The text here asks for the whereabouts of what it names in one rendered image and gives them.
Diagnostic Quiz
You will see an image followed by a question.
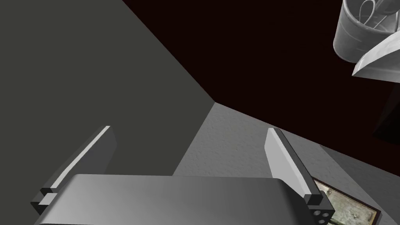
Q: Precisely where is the pale grey wedge-shaped object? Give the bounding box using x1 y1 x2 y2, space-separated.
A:
351 33 400 83

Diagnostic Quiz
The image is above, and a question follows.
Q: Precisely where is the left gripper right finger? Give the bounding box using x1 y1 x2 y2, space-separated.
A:
264 127 336 225

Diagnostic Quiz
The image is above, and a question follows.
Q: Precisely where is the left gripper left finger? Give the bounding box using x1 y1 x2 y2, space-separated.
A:
30 125 118 216

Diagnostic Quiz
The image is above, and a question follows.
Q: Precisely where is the framed wall picture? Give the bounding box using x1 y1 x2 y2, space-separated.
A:
312 177 382 225

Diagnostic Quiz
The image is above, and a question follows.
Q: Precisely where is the grey utensil holder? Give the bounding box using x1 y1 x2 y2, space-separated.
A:
332 0 400 64

